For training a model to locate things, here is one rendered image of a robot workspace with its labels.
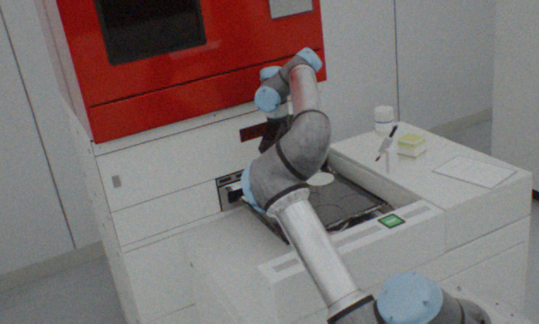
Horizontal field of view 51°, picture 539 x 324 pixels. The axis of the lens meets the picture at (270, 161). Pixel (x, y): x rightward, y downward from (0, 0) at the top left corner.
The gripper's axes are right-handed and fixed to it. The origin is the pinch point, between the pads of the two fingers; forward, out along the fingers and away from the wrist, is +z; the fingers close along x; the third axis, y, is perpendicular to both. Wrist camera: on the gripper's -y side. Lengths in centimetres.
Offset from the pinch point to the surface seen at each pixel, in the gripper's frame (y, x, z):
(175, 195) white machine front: -14.9, 33.1, 2.7
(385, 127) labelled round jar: 41.6, -24.9, -1.2
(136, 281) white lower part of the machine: -30, 46, 29
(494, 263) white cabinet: 6, -66, 29
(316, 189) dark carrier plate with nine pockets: 7.8, -8.4, 9.0
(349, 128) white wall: 207, 41, 67
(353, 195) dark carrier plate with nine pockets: 6.5, -21.7, 9.1
